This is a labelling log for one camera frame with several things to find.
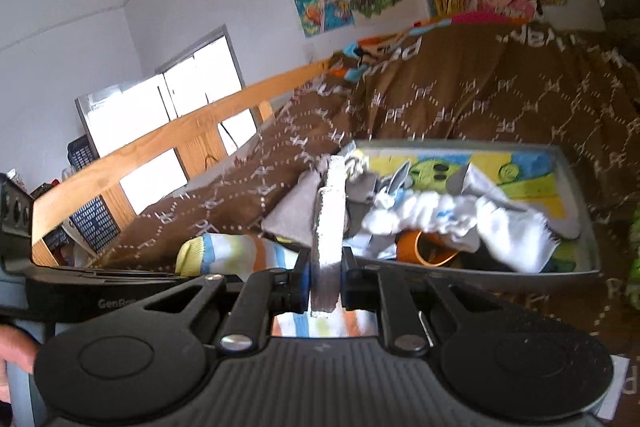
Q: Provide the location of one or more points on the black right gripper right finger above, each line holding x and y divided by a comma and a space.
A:
359, 283

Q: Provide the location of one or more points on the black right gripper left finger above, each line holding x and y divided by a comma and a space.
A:
299, 279

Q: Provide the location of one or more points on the beige drawstring pouch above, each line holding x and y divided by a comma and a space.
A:
314, 214

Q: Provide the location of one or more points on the yellow white sock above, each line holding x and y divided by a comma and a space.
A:
242, 255

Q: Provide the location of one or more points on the grey white cloth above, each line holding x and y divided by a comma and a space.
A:
471, 202

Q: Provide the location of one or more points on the person's left hand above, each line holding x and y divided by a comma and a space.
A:
17, 348

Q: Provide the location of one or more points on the orange cup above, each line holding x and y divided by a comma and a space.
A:
421, 248

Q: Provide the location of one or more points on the black plastic basket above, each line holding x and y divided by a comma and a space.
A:
93, 221

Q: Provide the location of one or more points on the white ruffled sock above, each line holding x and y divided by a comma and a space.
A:
527, 255

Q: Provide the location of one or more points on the grey tray with cartoon liner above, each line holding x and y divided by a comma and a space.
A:
535, 174

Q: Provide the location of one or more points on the colourful cartoon pillow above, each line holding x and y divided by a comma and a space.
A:
367, 52

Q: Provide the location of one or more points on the brown PF patterned blanket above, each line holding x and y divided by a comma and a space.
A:
478, 82

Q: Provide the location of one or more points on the white red carton box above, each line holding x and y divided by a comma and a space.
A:
609, 405

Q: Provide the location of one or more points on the white window frame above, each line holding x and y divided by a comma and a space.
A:
201, 75

